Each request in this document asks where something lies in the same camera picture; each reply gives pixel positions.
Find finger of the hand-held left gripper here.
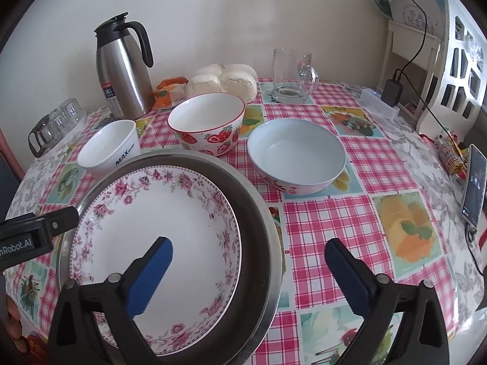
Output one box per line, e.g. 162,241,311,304
36,206,80,241

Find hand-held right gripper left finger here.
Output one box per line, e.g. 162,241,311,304
47,237,173,365

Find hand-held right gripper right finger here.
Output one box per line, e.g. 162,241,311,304
324,238,450,365

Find pink floral round plate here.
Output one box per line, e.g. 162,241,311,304
69,166,242,356

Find white square bowl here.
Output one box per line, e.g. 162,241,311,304
77,120,138,179

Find stainless steel basin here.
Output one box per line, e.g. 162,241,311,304
57,149,284,365

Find light blue bowl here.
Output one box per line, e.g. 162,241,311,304
247,118,347,194

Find strawberry print bowl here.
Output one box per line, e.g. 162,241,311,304
168,93,245,156

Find person's left hand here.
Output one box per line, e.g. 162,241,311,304
5,294,28,353

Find pink checkered tablecloth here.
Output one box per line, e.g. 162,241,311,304
5,80,484,365

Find red printed cloth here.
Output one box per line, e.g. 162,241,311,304
23,334,50,365

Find smartphone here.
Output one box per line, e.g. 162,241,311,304
460,144,487,226

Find colourful snack packets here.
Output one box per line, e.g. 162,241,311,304
434,131,469,179

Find stainless steel thermos jug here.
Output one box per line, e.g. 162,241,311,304
94,12,156,120

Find orange snack packet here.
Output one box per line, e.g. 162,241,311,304
153,77,190,109

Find white power strip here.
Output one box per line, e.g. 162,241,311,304
359,88,400,118

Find black charger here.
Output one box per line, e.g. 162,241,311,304
381,69,404,107

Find bag of white buns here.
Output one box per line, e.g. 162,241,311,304
185,63,258,104

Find clear glass mug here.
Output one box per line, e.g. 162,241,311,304
271,48,319,104

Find white shelf rack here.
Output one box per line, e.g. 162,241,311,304
378,19,442,122

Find white shelf with devices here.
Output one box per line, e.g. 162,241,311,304
416,0,487,145

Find white printed box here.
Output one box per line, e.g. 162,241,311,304
392,0,447,39

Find glass teapot with black handle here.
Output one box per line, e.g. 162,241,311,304
28,116,65,158

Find black phone cable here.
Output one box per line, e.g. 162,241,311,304
399,80,487,278

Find black charger cable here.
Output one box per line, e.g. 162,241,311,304
394,0,430,80

